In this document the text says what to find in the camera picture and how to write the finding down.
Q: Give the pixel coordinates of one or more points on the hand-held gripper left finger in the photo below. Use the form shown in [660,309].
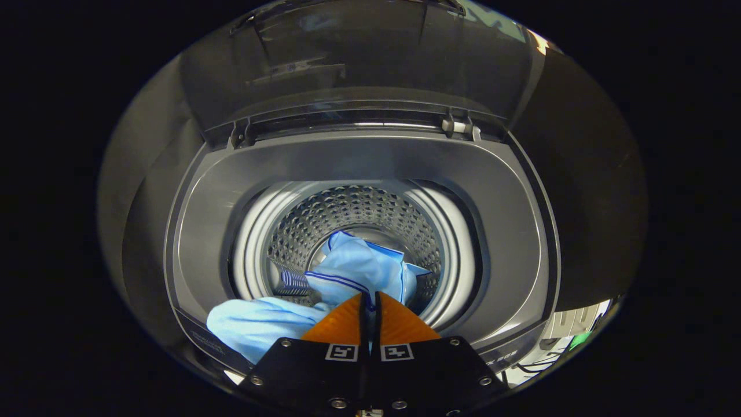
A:
[307,370]

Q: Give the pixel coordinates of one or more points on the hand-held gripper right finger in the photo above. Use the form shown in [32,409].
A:
[434,370]

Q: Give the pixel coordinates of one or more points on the light blue polo shirt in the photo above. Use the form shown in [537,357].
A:
[365,266]

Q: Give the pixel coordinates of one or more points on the dark washing machine lid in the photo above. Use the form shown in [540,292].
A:
[359,52]

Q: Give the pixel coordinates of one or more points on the white power strip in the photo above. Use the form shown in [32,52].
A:
[570,321]

